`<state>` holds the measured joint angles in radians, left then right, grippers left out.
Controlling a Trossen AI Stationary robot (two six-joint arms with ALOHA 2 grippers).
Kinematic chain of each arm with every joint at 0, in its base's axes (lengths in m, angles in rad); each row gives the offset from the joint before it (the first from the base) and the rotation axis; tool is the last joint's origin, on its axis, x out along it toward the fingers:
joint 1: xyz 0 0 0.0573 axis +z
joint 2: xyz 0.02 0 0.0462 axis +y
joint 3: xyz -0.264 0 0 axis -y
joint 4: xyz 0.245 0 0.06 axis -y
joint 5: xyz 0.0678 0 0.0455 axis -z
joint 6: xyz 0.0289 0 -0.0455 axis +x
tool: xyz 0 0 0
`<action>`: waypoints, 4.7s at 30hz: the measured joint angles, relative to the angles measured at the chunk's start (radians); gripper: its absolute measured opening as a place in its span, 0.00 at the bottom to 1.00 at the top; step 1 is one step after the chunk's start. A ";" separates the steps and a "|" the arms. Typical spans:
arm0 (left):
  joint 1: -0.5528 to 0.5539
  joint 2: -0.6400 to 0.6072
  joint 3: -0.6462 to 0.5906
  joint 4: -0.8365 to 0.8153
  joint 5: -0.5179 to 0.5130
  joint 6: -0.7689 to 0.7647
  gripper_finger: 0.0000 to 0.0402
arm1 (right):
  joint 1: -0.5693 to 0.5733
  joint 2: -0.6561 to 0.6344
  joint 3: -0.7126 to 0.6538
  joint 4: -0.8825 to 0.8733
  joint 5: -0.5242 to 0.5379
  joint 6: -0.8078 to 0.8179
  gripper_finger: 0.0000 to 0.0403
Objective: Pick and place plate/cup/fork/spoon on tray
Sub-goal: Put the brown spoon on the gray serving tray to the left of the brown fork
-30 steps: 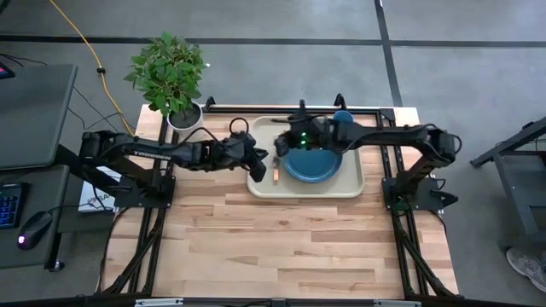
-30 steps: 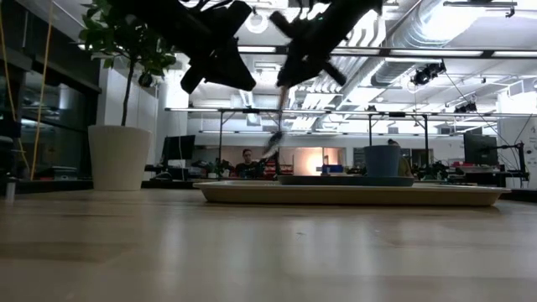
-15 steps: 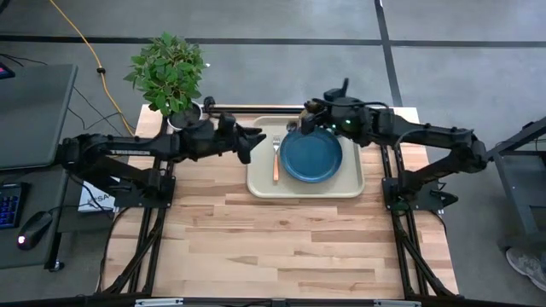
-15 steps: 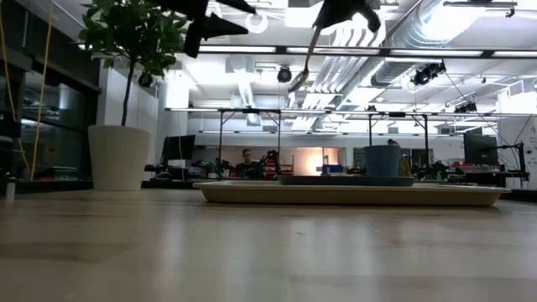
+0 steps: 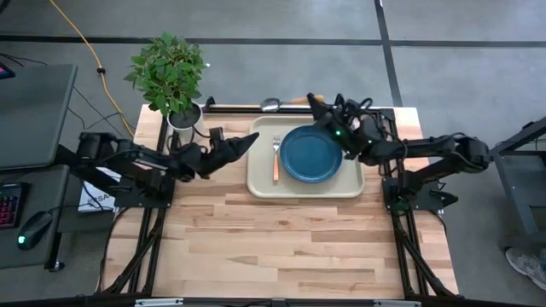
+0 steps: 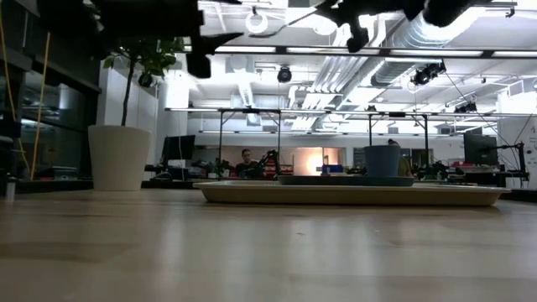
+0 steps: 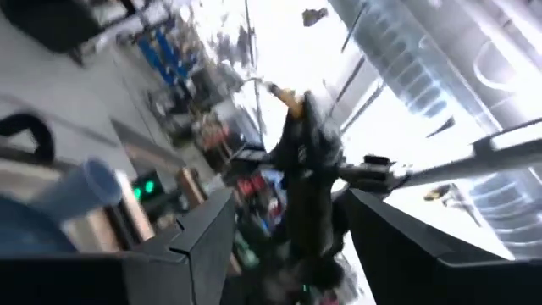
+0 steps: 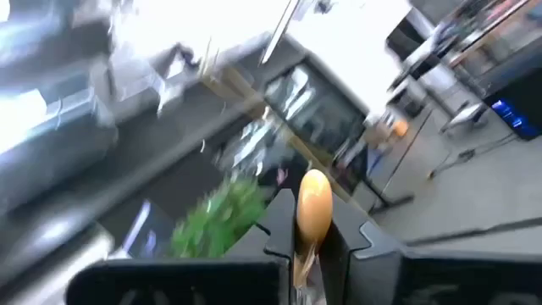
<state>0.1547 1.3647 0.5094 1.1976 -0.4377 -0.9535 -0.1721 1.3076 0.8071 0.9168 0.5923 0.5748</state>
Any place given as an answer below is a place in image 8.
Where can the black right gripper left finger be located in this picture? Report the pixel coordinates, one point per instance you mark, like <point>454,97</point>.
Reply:
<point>275,237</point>

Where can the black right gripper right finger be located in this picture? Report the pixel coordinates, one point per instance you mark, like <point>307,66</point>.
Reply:
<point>355,262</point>

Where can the green leafy potted plant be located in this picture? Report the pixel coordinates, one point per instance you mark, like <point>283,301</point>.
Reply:
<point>216,220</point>

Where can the dark glass cabinet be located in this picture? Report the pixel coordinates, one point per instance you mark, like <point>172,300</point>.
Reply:
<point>315,108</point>

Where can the black computer tower blue light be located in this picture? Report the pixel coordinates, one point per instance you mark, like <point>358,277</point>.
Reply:
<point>514,110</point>

